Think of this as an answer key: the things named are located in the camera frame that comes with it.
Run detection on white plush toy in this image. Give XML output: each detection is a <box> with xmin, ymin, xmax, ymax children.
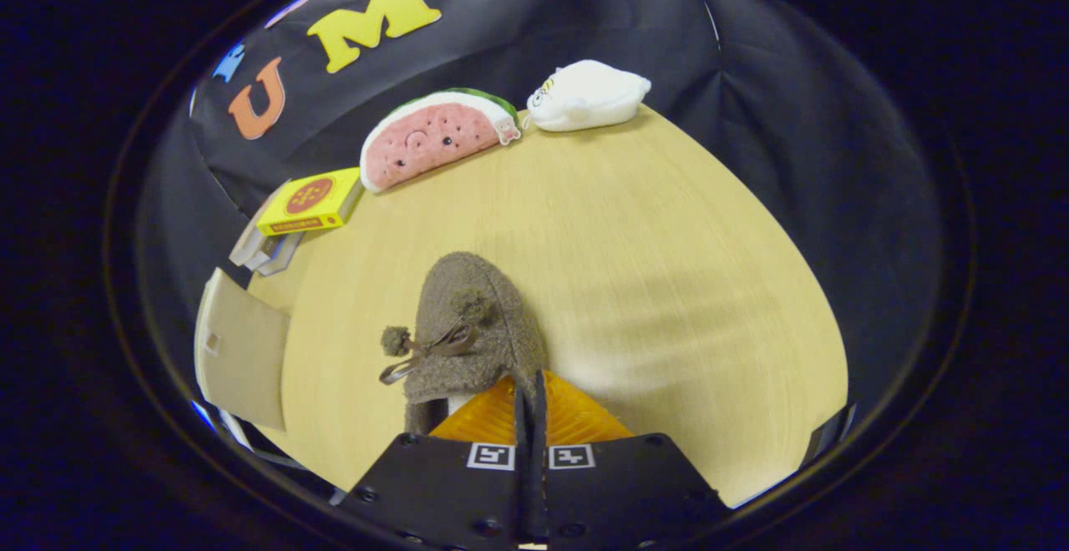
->
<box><xmin>526</xmin><ymin>59</ymin><xmax>652</xmax><ymax>133</ymax></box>

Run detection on cream storage box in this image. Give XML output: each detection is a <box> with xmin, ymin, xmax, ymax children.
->
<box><xmin>194</xmin><ymin>267</ymin><xmax>291</xmax><ymax>433</ymax></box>

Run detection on brown fuzzy shoe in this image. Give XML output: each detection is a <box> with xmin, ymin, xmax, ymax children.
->
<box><xmin>380</xmin><ymin>252</ymin><xmax>549</xmax><ymax>437</ymax></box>

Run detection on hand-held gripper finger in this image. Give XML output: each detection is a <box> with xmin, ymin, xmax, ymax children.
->
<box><xmin>338</xmin><ymin>376</ymin><xmax>535</xmax><ymax>551</ymax></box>
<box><xmin>533</xmin><ymin>370</ymin><xmax>729</xmax><ymax>551</ymax></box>

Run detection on watermelon slice plush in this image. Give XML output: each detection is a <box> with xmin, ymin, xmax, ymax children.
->
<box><xmin>360</xmin><ymin>88</ymin><xmax>522</xmax><ymax>194</ymax></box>

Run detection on blue book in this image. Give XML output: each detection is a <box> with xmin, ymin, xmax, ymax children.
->
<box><xmin>255</xmin><ymin>232</ymin><xmax>304</xmax><ymax>277</ymax></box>

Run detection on yellow book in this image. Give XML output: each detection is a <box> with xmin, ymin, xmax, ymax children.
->
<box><xmin>256</xmin><ymin>168</ymin><xmax>365</xmax><ymax>237</ymax></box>

